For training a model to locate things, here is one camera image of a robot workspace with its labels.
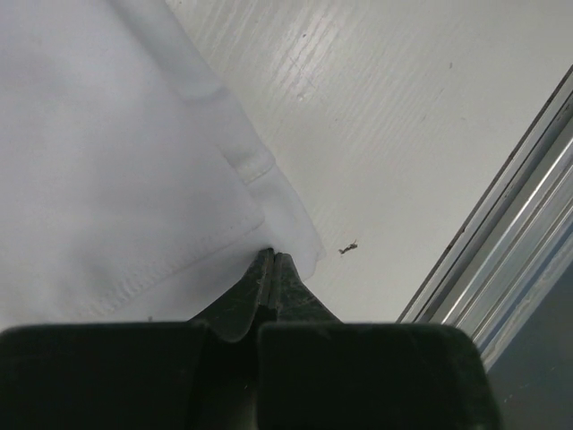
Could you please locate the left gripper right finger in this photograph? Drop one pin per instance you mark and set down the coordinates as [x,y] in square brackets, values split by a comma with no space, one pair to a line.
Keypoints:
[290,300]

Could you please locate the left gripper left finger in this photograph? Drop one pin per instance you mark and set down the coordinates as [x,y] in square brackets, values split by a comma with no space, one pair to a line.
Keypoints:
[232,315]

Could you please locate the white skirt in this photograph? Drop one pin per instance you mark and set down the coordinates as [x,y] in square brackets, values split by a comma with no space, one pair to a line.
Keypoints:
[133,185]

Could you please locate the aluminium front rail frame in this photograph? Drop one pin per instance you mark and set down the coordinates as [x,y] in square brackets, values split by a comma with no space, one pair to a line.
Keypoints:
[515,245]

